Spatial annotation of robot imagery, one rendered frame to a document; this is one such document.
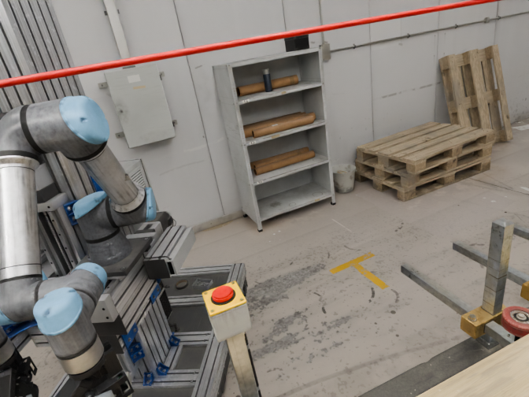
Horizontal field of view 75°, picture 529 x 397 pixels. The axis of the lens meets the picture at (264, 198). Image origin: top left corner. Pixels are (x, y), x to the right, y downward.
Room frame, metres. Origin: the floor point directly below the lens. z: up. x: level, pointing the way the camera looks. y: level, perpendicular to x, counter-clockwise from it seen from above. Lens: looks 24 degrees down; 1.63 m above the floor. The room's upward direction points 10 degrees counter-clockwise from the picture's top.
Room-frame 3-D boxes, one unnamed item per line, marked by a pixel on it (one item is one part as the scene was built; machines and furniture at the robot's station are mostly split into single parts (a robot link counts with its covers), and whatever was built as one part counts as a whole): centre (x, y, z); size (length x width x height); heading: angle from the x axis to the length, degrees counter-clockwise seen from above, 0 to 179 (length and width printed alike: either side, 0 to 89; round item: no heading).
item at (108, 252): (1.10, 0.58, 1.09); 0.15 x 0.15 x 0.10
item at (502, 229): (0.74, -0.60, 0.89); 0.04 x 0.04 x 0.48; 17
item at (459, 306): (0.82, -0.53, 0.80); 0.44 x 0.03 x 0.04; 17
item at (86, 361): (0.52, 0.41, 1.15); 0.08 x 0.08 x 0.05
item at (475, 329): (0.74, -0.58, 0.81); 0.14 x 0.06 x 0.05; 107
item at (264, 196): (3.30, -0.24, 0.78); 0.90 x 0.45 x 1.55; 110
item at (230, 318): (0.52, 0.11, 1.18); 0.07 x 0.07 x 0.08; 17
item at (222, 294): (0.52, 0.11, 1.22); 0.04 x 0.04 x 0.02
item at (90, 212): (1.10, 0.58, 1.21); 0.13 x 0.12 x 0.14; 94
